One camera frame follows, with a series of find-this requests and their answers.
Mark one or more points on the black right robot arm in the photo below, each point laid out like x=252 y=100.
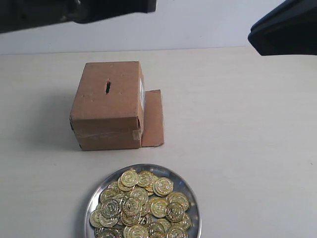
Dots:
x=289 y=29

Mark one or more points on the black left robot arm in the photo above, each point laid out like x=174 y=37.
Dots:
x=18 y=15

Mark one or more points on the cardboard box with slot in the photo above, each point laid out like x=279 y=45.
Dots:
x=113 y=111

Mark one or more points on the round steel plate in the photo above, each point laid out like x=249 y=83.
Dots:
x=180 y=185

